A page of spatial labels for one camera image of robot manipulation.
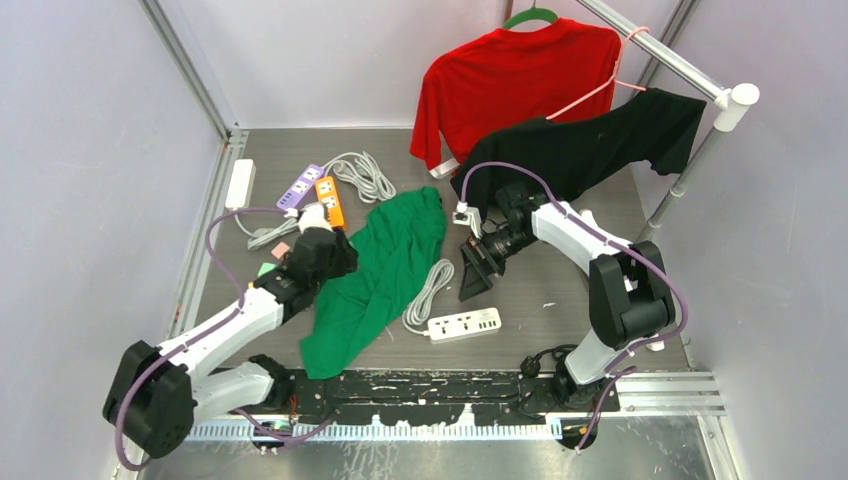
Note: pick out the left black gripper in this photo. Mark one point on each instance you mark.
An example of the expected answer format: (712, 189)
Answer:
(346, 255)

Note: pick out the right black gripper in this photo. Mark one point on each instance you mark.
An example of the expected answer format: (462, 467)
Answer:
(479, 263)

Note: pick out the pink plug adapter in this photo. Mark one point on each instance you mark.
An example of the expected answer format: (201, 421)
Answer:
(280, 250)

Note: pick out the light green plug adapter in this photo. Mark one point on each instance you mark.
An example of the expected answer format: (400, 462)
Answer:
(266, 268)

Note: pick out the orange power strip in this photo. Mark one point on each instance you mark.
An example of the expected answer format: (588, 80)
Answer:
(327, 194)

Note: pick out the purple power strip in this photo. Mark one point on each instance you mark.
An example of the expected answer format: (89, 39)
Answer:
(300, 188)

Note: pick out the white power strip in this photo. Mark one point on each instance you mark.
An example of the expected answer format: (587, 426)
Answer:
(463, 325)
(240, 186)

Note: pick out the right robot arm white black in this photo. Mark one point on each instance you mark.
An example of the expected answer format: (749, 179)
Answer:
(628, 301)

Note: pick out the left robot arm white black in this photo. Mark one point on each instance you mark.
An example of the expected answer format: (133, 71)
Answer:
(159, 393)

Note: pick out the green t-shirt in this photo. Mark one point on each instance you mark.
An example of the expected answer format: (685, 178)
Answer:
(399, 243)

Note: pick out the black t-shirt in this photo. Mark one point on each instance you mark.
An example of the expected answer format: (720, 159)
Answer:
(573, 157)

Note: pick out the red t-shirt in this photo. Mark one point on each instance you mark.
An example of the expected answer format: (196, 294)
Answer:
(506, 77)

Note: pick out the green clothes hanger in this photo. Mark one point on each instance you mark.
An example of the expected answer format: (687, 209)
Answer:
(531, 14)

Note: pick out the silver clothes rack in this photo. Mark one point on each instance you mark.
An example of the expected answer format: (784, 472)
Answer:
(731, 103)

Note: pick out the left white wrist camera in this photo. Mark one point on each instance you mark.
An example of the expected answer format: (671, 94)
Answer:
(313, 215)

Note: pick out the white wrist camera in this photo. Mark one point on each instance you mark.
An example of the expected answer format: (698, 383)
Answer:
(468, 216)
(313, 215)

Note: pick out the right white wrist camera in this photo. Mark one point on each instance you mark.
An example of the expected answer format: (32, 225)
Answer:
(468, 216)

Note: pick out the aluminium frame rail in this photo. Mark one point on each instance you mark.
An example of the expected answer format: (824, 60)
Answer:
(224, 138)

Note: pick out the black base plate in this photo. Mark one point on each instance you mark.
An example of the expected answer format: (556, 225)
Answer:
(426, 398)

